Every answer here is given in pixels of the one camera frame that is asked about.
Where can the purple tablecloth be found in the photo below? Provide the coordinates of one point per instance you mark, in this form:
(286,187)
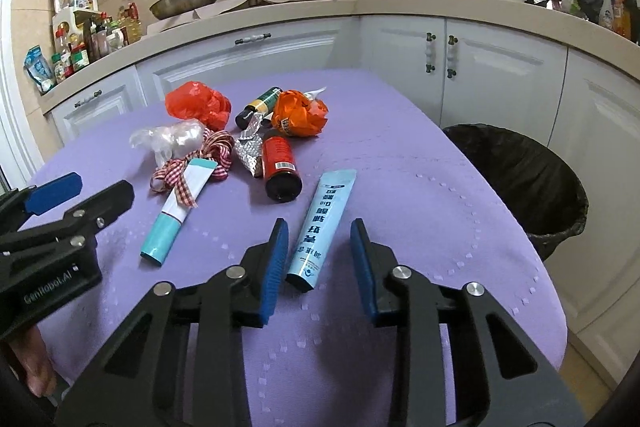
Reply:
(400,207)

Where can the green bottle with yellow band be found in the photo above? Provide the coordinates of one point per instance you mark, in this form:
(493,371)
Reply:
(262,102)

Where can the clear plastic bag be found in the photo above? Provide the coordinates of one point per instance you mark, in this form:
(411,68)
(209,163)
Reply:
(170,137)

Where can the red plastic bag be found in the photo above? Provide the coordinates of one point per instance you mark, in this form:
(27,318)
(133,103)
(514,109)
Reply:
(195,104)

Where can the group of condiment bottles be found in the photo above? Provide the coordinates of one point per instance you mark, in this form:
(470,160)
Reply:
(85,37)

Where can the white and teal tube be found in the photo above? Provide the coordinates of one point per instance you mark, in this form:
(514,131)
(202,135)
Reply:
(165,232)

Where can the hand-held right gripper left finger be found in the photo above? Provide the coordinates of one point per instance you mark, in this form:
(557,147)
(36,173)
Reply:
(275,272)

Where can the white cabinet door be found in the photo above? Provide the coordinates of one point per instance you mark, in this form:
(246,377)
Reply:
(395,52)
(505,77)
(605,187)

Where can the silver blister pack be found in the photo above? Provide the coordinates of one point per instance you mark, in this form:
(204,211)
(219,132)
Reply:
(250,157)

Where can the beige kitchen countertop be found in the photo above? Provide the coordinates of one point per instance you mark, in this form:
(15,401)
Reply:
(400,7)

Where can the red bottle with black cap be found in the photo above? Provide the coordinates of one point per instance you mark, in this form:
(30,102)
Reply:
(279,157)

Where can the white spray bottle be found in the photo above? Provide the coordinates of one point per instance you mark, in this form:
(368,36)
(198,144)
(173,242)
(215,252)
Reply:
(606,7)

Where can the light blue toothpaste tube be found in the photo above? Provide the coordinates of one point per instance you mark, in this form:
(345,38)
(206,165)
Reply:
(320,232)

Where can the orange spray bottle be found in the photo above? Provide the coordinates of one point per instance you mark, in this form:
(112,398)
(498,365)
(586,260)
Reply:
(621,14)

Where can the white cabinet drawer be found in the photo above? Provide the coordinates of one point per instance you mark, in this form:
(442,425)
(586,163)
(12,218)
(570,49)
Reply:
(95,112)
(240,62)

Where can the person's left hand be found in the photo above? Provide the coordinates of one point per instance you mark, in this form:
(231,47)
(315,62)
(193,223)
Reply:
(35,367)

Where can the blue snack bag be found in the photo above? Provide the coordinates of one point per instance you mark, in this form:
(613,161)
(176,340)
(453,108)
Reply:
(40,69)

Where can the red checkered ribbon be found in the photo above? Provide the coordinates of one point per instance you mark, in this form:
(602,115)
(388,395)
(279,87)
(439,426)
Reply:
(220,152)

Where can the orange snack wrapper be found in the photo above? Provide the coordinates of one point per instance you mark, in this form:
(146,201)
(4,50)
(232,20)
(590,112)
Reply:
(300,117)

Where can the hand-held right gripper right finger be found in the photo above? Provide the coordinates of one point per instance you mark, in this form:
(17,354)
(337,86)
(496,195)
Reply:
(362,272)

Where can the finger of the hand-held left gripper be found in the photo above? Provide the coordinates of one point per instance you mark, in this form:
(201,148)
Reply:
(52,192)
(107,204)

